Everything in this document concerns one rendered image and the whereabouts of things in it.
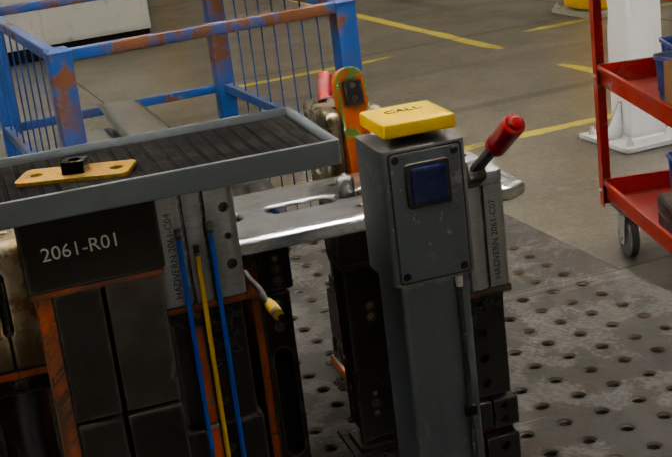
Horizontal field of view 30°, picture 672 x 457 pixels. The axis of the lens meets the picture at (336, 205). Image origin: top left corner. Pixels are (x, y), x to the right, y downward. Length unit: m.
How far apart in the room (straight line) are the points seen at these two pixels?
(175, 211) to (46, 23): 8.17
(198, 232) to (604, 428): 0.58
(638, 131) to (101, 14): 5.05
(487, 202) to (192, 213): 0.28
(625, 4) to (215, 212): 4.10
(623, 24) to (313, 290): 3.35
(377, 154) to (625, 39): 4.20
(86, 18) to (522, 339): 7.77
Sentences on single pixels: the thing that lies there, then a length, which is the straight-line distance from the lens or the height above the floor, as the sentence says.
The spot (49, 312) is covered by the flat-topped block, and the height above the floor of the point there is 1.07.
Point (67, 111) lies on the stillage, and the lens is 3.07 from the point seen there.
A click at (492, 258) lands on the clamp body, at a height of 0.97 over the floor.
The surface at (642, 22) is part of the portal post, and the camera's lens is 5.14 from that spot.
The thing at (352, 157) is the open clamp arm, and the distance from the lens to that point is 1.47.
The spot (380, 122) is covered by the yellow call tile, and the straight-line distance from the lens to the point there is 0.96.
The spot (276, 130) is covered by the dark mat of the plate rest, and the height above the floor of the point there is 1.16.
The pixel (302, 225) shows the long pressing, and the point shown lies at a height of 1.00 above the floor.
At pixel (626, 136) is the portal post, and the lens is 5.25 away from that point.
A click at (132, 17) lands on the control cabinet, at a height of 0.20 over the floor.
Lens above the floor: 1.38
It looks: 17 degrees down
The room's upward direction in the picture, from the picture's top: 7 degrees counter-clockwise
